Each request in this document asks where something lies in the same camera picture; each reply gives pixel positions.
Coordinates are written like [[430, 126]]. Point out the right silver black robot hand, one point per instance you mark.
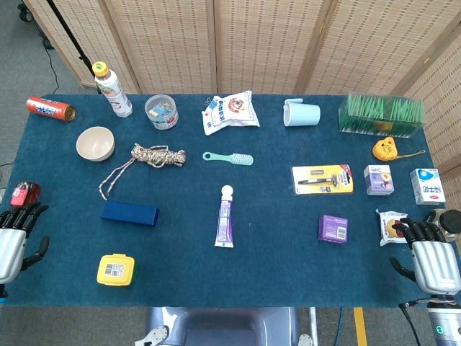
[[436, 263]]

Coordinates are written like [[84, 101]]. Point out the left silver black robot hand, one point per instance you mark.
[[9, 248]]

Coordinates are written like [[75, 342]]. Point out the purple toothpaste tube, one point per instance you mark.
[[225, 223]]

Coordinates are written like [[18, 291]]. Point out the white toothpaste cap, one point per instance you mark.
[[227, 191]]

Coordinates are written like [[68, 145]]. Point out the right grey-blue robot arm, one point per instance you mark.
[[446, 324]]

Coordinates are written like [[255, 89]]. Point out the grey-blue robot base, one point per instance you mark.
[[223, 324]]

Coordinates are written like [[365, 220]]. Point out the drink bottle yellow cap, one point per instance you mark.
[[114, 93]]

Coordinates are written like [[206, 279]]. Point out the glass jar black lid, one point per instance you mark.
[[450, 220]]

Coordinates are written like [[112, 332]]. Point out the amber syrup bottle red label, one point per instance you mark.
[[25, 192]]

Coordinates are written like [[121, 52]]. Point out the white packaged pastry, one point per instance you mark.
[[387, 227]]

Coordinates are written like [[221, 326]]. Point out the white blue milk carton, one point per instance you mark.
[[428, 187]]

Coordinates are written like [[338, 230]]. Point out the purple white juice carton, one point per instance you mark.
[[378, 180]]

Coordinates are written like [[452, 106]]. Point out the purple cardboard box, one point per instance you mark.
[[333, 230]]

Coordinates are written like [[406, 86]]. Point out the yellow lidded green container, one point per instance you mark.
[[115, 269]]

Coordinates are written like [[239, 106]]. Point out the yellow tape measure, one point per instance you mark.
[[384, 148]]

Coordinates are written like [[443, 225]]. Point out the dark blue long box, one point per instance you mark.
[[129, 213]]

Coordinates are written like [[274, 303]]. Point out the beige bowl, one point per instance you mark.
[[95, 144]]

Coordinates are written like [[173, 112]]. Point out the white table leg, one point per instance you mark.
[[314, 326]]

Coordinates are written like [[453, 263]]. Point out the razor in yellow blister pack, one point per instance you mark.
[[322, 179]]

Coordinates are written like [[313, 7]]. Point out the orange red drink can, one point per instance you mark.
[[48, 108]]

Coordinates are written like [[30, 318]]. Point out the clear box green packets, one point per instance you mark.
[[381, 114]]

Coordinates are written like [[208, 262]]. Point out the blue table cloth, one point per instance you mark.
[[273, 252]]

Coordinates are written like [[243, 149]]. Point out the light blue mug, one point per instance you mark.
[[304, 114]]

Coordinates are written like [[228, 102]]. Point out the clear jar of clips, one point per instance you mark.
[[162, 112]]

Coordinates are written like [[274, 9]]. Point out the black tripod stand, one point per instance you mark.
[[72, 39]]

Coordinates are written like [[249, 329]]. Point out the mint green brush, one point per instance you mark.
[[241, 158]]

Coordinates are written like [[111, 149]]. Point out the blue binder clip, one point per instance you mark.
[[212, 104]]

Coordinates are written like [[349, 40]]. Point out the white snack bag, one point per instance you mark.
[[230, 113]]

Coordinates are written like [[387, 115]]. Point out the bamboo folding screen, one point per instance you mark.
[[266, 43]]

